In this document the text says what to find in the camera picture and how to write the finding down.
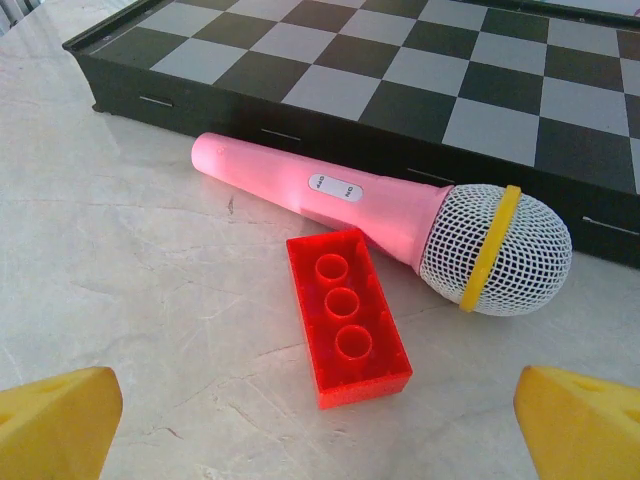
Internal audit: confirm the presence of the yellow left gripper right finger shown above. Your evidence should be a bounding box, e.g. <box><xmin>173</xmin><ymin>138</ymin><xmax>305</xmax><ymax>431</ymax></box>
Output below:
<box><xmin>513</xmin><ymin>364</ymin><xmax>640</xmax><ymax>480</ymax></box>

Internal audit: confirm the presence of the pink toy microphone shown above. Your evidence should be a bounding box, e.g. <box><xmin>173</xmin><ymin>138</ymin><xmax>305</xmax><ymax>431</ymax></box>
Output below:
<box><xmin>191</xmin><ymin>131</ymin><xmax>574</xmax><ymax>320</ymax></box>

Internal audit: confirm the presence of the black white chessboard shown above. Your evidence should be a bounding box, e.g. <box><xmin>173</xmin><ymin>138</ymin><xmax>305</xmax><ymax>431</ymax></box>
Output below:
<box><xmin>61</xmin><ymin>0</ymin><xmax>640</xmax><ymax>274</ymax></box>

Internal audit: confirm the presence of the red brick with three tubes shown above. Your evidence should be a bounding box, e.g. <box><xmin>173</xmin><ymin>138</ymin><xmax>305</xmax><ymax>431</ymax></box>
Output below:
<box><xmin>285</xmin><ymin>227</ymin><xmax>415</xmax><ymax>412</ymax></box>

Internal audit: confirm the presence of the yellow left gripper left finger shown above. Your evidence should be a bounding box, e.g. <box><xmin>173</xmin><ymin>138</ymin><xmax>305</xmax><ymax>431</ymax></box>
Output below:
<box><xmin>0</xmin><ymin>366</ymin><xmax>124</xmax><ymax>480</ymax></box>

